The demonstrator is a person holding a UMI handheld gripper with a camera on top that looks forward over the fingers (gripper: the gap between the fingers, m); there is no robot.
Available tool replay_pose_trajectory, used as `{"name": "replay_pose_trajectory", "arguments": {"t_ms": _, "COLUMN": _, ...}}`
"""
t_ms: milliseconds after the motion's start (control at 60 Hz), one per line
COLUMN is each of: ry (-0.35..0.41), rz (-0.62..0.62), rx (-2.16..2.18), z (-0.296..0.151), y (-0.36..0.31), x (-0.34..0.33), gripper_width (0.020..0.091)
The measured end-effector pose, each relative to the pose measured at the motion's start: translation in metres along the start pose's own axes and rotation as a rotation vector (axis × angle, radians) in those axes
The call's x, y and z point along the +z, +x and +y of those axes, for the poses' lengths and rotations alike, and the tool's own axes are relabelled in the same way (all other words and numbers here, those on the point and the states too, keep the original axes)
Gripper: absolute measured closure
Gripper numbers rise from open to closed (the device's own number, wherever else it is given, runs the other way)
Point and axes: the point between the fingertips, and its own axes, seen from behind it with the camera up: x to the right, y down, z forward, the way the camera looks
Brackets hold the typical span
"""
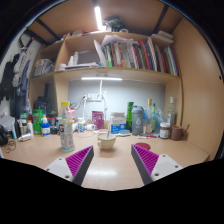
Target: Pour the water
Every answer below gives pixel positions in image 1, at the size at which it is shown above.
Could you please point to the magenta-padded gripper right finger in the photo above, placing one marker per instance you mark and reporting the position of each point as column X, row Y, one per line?
column 145, row 160

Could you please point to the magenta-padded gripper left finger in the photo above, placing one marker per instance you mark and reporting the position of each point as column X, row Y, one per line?
column 80, row 160

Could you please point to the clear yellow-capped drink bottle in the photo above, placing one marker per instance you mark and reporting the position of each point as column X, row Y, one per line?
column 67, row 135

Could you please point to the flat round red coaster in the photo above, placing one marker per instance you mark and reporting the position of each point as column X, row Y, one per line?
column 143, row 146

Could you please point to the cream ceramic cup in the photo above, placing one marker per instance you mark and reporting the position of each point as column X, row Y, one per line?
column 106, row 143

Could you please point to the small white labelled jar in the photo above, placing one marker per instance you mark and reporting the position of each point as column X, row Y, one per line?
column 81, row 126

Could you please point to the grey-blue tube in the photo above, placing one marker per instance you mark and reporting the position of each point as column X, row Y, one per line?
column 124, row 133

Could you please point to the white tape roll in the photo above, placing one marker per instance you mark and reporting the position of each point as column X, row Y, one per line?
column 90, row 127

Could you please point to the white-lidded brown spread jar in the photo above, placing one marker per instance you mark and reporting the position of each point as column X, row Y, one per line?
column 164, row 131

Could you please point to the white spoon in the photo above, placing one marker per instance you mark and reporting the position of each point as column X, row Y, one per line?
column 108, row 134

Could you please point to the grey shaker bottle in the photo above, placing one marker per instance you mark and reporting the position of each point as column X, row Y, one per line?
column 137, row 121

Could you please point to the brown mug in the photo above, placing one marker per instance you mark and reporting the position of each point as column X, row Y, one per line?
column 176, row 133

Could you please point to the blue plastic bag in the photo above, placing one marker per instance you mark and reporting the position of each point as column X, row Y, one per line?
column 159, row 118

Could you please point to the white and blue carton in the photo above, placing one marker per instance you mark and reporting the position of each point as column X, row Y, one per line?
column 118, row 125

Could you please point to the magenta pouch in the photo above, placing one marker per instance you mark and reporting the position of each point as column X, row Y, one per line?
column 97, row 119

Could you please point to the blue-capped white bottle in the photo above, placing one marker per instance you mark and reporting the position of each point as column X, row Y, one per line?
column 45, row 130

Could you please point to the white jar with red label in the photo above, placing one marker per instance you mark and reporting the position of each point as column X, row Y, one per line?
column 72, row 114

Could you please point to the green glass bottle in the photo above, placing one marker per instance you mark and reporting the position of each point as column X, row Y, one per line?
column 129, row 115

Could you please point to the gold-capped clear bottle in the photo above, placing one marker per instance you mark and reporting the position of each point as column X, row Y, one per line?
column 149, row 110

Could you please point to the clear glass bottle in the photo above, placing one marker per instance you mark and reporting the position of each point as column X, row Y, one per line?
column 171, row 115

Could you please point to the white bottle with orange cap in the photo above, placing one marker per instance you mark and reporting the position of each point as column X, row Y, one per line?
column 30, row 128
column 44, row 119

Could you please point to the green lidded container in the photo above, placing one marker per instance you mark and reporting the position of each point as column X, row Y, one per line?
column 37, row 116

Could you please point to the black box device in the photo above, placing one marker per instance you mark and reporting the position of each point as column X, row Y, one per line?
column 40, row 104

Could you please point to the white led light bar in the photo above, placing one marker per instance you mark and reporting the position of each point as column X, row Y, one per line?
column 101, row 78

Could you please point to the wooden shelf unit with books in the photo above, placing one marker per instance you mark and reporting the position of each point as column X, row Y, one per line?
column 113, row 72

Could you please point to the black hanging garment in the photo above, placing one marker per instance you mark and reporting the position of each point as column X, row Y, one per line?
column 6, row 80

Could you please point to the light grey hanging garment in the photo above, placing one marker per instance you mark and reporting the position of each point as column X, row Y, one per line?
column 25, row 63

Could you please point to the ceiling tube light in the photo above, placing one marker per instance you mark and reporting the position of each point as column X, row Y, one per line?
column 98, row 18

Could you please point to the white wall power strip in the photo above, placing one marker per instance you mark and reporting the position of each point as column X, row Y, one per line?
column 94, row 97

